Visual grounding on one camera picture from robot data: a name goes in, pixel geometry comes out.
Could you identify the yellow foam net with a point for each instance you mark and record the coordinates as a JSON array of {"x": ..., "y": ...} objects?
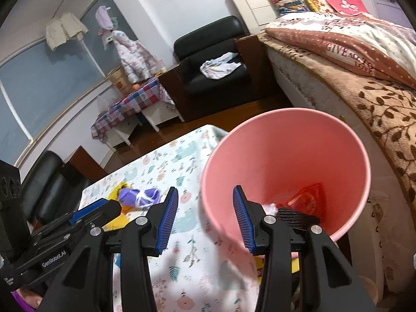
[{"x": 117, "y": 223}]

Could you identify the black foam net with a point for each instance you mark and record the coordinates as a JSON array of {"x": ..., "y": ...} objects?
[{"x": 295, "y": 217}]

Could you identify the black leather armchair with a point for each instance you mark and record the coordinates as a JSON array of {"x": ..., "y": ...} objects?
[{"x": 201, "y": 35}]

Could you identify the floral printed tablecloth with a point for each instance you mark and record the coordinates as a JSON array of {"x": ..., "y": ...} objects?
[{"x": 182, "y": 169}]

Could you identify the large window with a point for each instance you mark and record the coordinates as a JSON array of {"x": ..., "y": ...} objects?
[{"x": 39, "y": 81}]

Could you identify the purple wrapper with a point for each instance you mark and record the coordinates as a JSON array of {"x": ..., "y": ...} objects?
[{"x": 143, "y": 198}]

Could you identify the bed with brown blanket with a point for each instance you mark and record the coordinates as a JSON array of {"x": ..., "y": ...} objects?
[{"x": 299, "y": 81}]

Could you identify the colourful printed pillow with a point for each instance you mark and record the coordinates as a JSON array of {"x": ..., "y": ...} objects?
[{"x": 287, "y": 1}]

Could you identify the floral padded jacket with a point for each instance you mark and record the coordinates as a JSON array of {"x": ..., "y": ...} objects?
[{"x": 133, "y": 55}]

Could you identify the white wooden bench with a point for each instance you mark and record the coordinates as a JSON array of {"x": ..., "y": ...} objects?
[
  {"x": 120, "y": 133},
  {"x": 162, "y": 117}
]

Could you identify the white printed cloth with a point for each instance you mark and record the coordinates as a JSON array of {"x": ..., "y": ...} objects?
[{"x": 217, "y": 66}]

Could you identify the yellow patterned pillow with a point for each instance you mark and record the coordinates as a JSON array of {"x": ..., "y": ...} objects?
[{"x": 320, "y": 3}]

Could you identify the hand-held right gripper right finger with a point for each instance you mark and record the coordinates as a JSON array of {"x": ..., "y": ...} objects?
[{"x": 245, "y": 224}]

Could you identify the pale hanging hat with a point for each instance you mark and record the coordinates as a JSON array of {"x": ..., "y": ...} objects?
[{"x": 104, "y": 18}]

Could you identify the yellow printed box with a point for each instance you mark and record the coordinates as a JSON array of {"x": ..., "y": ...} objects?
[{"x": 260, "y": 268}]

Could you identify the person's left forearm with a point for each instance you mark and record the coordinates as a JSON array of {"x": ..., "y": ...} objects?
[{"x": 21, "y": 302}]

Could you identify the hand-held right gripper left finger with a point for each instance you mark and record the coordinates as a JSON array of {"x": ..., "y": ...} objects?
[{"x": 165, "y": 221}]

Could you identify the pink plastic bucket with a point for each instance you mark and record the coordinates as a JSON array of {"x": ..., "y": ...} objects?
[{"x": 276, "y": 156}]

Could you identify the white wrapper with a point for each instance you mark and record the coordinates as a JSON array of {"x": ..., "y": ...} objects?
[{"x": 270, "y": 208}]

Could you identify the plaid tablecloth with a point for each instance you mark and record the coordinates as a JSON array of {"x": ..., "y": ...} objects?
[{"x": 136, "y": 100}]

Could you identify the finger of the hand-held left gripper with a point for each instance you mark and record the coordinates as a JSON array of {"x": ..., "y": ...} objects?
[
  {"x": 109, "y": 213},
  {"x": 84, "y": 213}
]

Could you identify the brown paper bag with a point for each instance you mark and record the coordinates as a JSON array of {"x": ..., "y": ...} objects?
[{"x": 120, "y": 83}]

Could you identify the white knitted cardigan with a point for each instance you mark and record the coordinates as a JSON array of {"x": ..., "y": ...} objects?
[{"x": 65, "y": 29}]

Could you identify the clear plastic bag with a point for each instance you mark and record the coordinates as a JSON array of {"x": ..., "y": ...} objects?
[{"x": 104, "y": 104}]

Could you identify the yellow snack packet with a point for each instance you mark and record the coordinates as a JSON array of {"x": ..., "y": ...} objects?
[{"x": 115, "y": 193}]

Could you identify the white wooden headboard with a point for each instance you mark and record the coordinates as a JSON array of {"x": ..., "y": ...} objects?
[{"x": 253, "y": 3}]

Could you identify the black leather sofa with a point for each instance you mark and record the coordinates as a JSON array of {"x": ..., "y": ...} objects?
[{"x": 45, "y": 182}]

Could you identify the brown leaf blanket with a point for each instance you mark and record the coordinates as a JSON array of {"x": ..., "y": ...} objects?
[{"x": 383, "y": 110}]

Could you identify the orange peel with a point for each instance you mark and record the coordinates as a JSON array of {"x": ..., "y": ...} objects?
[{"x": 124, "y": 213}]

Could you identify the red plastic bag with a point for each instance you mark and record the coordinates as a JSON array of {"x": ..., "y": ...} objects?
[{"x": 308, "y": 198}]

